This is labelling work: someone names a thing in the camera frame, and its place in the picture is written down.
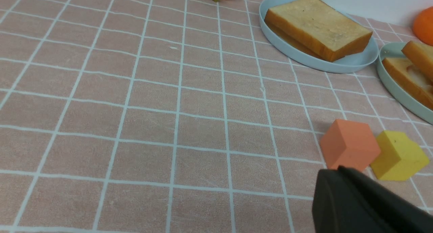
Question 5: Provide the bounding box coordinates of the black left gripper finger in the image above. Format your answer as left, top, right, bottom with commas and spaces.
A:
312, 166, 433, 233

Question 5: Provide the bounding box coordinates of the orange cube block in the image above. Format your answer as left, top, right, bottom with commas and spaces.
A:
319, 119, 381, 172

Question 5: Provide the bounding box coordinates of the yellow cube block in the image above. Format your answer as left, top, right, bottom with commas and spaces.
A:
370, 130, 430, 182

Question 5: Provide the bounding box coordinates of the light blue bread plate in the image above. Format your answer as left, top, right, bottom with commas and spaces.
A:
258, 0, 380, 74

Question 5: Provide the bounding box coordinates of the mint green centre plate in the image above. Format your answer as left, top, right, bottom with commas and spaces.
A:
376, 42, 433, 124

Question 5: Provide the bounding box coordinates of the orange fruit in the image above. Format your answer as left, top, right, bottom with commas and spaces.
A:
412, 6, 433, 46

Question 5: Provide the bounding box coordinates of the pink checkered tablecloth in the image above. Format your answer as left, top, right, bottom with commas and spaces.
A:
0, 0, 432, 233

